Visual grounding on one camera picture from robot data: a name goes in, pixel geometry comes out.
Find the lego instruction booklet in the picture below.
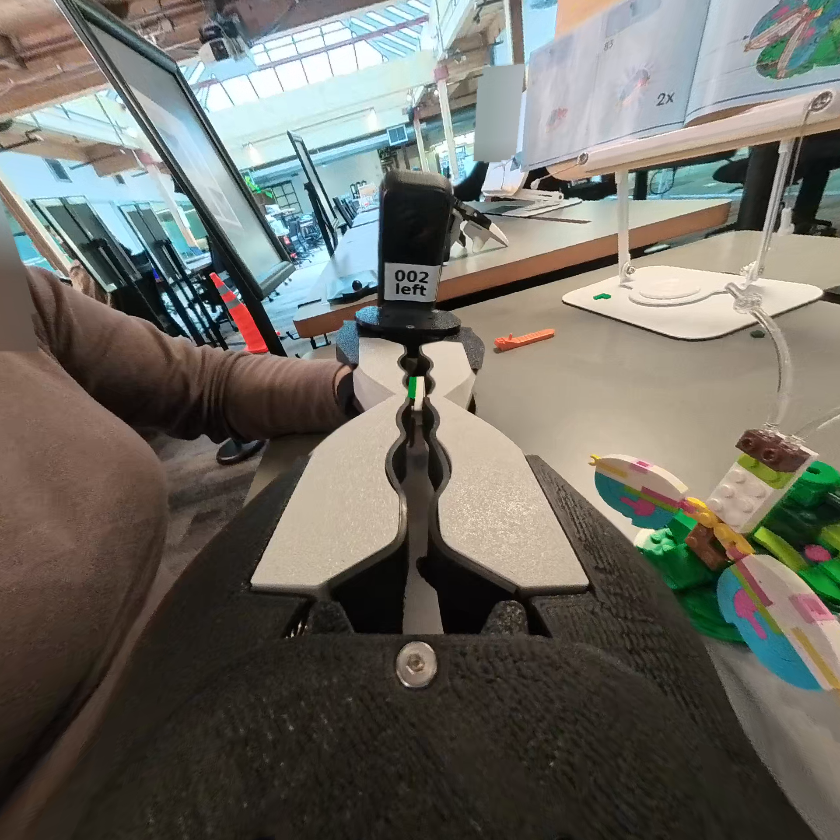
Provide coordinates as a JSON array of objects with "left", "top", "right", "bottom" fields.
[{"left": 521, "top": 0, "right": 840, "bottom": 173}]

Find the black office chair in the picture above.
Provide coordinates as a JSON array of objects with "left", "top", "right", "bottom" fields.
[{"left": 712, "top": 131, "right": 840, "bottom": 236}]

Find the orange traffic cone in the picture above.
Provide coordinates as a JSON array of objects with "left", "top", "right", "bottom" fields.
[{"left": 209, "top": 271, "right": 271, "bottom": 355}]

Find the person's brown sweater torso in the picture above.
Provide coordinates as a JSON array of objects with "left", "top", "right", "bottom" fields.
[{"left": 0, "top": 348, "right": 173, "bottom": 840}]

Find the colourful lego butterfly model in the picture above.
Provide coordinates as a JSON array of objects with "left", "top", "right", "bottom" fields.
[{"left": 589, "top": 428, "right": 840, "bottom": 691}]

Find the large black monitor on stand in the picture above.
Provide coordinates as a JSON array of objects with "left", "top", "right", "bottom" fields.
[{"left": 56, "top": 0, "right": 298, "bottom": 468}]

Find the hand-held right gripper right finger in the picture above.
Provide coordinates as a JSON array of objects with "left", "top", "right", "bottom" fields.
[{"left": 423, "top": 394, "right": 592, "bottom": 598}]

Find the idle black grey gripper device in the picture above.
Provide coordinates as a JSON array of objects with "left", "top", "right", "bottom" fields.
[{"left": 453, "top": 200, "right": 511, "bottom": 253}]

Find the white book stand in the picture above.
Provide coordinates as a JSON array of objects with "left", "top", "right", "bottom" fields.
[{"left": 524, "top": 91, "right": 840, "bottom": 342}]

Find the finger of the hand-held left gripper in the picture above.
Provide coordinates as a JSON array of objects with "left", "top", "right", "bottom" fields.
[
  {"left": 422, "top": 341, "right": 476, "bottom": 416},
  {"left": 353, "top": 340, "right": 413, "bottom": 414}
]

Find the orange brick separator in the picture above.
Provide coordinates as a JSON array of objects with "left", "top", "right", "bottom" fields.
[{"left": 494, "top": 328, "right": 556, "bottom": 353}]

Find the wood-edged grey table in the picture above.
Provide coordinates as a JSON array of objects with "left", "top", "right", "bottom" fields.
[{"left": 292, "top": 197, "right": 732, "bottom": 341}]

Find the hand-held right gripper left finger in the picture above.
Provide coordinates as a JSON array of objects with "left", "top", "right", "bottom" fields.
[{"left": 251, "top": 394, "right": 416, "bottom": 599}]

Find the small black monitor on stand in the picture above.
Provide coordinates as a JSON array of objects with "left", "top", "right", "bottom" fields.
[{"left": 286, "top": 130, "right": 341, "bottom": 258}]

